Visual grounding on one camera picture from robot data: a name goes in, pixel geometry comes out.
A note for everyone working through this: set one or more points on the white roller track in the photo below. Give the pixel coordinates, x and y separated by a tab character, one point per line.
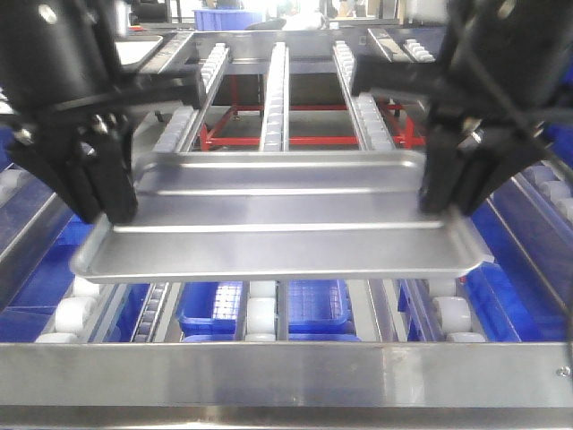
267	304
73	313
452	313

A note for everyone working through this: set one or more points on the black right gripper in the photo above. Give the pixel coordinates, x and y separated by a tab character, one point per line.
454	173

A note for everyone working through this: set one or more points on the left white roller track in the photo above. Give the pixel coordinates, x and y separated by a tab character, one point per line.
73	313

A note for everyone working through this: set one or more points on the small ribbed silver tray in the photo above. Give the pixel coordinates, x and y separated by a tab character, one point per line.
280	216

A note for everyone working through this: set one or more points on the red metal floor frame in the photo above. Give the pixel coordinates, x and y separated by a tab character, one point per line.
318	115

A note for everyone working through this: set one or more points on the blue bin below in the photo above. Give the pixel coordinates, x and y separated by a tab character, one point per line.
27	315
501	301
314	310

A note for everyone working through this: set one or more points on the right white roller track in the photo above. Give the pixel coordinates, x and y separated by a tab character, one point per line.
452	313

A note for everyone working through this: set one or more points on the middle white roller track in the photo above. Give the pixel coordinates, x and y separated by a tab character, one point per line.
267	304

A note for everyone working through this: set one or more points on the white tray far left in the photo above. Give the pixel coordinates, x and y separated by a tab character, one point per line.
135	50

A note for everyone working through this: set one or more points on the blue bin below left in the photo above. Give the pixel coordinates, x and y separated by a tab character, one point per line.
27	315

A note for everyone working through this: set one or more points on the blue bin below centre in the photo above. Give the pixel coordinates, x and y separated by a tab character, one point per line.
314	310

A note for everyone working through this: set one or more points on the distant blue bin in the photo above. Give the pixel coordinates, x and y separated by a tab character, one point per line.
225	19

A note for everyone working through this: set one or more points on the left steel lane divider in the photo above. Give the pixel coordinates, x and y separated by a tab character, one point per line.
31	214

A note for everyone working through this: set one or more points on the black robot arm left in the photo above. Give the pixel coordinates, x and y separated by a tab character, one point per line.
67	46

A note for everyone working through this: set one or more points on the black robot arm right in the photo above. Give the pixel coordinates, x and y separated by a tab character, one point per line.
499	24

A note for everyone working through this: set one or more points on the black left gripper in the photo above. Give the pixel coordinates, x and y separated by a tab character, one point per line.
82	148

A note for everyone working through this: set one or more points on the steel shelf front rail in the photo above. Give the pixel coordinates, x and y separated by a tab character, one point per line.
286	374

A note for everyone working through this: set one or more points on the blue bin below right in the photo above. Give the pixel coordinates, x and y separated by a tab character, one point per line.
501	301

